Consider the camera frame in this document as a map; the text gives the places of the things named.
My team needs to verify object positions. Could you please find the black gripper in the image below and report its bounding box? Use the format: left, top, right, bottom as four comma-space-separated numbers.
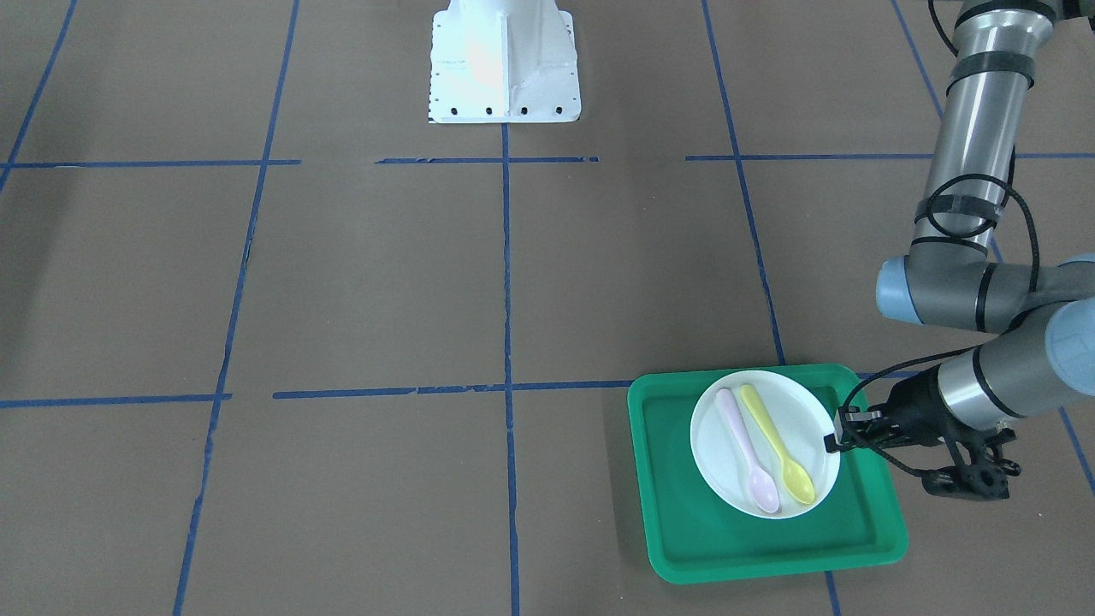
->
825, 370, 948, 453

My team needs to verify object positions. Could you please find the yellow plastic spoon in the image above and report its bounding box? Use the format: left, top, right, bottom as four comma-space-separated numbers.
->
738, 383, 817, 505

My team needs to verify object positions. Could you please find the white round plate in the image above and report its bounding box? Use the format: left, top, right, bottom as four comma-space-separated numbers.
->
690, 370, 841, 521

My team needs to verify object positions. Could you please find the pink plastic spoon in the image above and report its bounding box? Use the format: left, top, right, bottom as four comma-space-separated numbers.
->
714, 388, 781, 514

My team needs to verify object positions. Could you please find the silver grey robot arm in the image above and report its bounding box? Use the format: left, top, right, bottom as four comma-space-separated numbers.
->
826, 1, 1092, 453

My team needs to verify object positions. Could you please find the green plastic tray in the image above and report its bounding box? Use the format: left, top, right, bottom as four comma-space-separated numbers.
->
627, 364, 909, 584

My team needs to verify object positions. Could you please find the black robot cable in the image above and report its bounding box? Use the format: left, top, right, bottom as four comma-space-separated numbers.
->
838, 0, 1042, 477

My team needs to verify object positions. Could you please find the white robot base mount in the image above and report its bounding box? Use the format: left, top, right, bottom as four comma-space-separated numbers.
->
427, 1, 583, 124

